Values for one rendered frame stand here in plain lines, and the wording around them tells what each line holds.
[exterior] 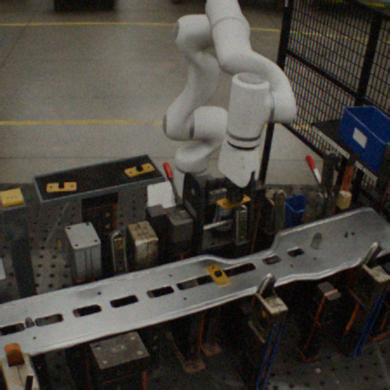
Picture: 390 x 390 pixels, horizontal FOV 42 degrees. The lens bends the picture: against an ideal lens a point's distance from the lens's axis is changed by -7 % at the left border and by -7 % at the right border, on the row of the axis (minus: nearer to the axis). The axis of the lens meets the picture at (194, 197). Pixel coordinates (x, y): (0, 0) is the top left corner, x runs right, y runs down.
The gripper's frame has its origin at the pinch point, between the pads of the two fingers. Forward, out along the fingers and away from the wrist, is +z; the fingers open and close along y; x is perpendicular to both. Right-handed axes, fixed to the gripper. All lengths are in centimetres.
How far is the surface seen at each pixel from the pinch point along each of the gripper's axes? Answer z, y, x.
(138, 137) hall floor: 132, -225, 108
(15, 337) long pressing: 24, -4, -61
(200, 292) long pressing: 25.0, 5.2, -11.7
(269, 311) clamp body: 20.6, 22.7, -3.5
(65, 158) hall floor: 131, -224, 46
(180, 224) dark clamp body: 17.9, -14.1, -5.4
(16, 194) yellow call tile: 9, -39, -44
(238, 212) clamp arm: 16.9, -9.1, 11.1
